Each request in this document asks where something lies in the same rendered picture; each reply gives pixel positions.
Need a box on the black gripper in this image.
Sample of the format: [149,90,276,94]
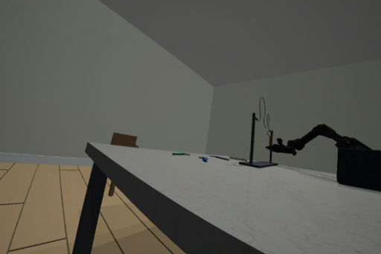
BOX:
[266,144,286,153]

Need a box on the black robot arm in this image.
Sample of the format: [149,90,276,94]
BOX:
[286,124,372,156]

